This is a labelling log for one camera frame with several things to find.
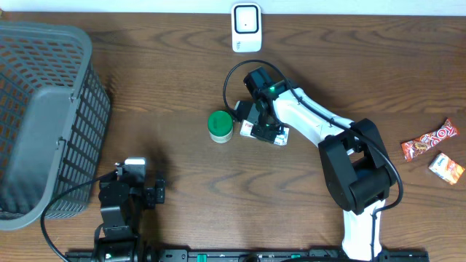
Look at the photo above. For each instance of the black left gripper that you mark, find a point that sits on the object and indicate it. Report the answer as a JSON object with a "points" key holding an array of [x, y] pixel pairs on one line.
{"points": [[152, 195]]}

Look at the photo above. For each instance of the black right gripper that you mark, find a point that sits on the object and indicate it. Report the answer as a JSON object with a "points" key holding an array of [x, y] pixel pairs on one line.
{"points": [[260, 132]]}

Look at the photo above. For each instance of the white Panadol box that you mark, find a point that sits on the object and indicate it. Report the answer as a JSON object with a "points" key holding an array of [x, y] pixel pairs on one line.
{"points": [[280, 140]]}

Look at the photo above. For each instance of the green lid jar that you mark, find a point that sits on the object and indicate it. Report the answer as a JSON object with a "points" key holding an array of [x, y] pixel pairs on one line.
{"points": [[220, 126]]}

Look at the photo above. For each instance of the red Top chocolate bar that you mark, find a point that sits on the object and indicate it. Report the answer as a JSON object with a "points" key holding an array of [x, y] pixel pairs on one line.
{"points": [[413, 148]]}

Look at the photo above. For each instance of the orange small snack box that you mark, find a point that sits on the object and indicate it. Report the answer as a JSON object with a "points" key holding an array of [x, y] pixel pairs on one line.
{"points": [[446, 169]]}

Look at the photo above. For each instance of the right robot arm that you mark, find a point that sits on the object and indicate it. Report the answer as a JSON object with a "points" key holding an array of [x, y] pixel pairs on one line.
{"points": [[357, 171]]}

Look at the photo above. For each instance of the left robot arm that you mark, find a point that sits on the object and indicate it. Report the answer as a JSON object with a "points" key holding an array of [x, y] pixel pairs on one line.
{"points": [[123, 199]]}

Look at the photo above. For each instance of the white barcode scanner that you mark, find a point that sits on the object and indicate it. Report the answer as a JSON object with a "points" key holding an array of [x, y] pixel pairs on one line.
{"points": [[246, 27]]}

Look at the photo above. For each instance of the grey plastic basket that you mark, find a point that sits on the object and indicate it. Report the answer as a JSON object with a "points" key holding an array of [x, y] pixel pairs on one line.
{"points": [[54, 116]]}

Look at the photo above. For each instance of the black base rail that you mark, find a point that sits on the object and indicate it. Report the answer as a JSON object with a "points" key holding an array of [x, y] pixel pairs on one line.
{"points": [[178, 255]]}

